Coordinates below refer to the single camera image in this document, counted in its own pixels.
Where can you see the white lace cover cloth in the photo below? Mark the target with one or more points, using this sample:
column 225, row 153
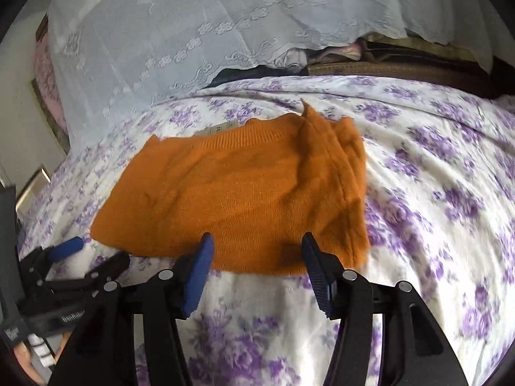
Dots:
column 115, row 58

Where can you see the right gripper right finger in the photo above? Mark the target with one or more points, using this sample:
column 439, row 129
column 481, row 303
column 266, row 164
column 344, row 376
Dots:
column 414, row 348

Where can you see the person's left hand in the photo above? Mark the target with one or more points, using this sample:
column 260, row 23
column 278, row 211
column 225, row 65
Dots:
column 24, row 359

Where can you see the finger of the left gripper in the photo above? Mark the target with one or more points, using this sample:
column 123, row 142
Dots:
column 64, row 250

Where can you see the purple floral bed sheet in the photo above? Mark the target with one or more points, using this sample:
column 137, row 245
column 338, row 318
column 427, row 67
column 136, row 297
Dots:
column 439, row 213

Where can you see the orange knit sweater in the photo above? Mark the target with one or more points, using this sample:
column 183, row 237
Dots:
column 257, row 189

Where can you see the brown woven mat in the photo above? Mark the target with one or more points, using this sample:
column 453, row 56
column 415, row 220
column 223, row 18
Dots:
column 426, row 73

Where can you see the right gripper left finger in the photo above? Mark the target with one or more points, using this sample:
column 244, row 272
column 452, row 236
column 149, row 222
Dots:
column 101, row 349

